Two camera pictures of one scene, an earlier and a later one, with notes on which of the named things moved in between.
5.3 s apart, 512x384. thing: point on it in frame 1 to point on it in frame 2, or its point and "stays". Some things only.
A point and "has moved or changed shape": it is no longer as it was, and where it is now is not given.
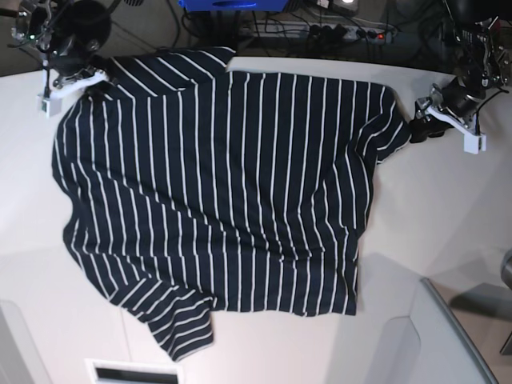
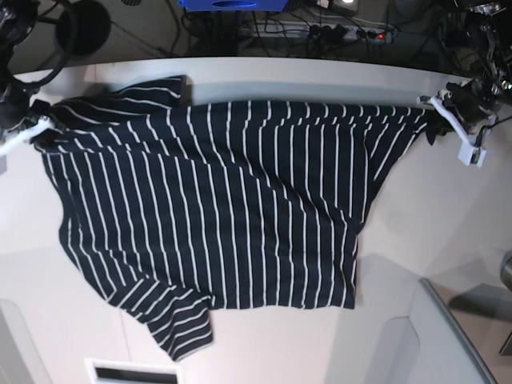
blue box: x=202 y=6 stays
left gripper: x=73 y=58 to x=14 y=106
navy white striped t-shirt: x=188 y=184 has moved or changed shape
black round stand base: x=86 y=27 stays
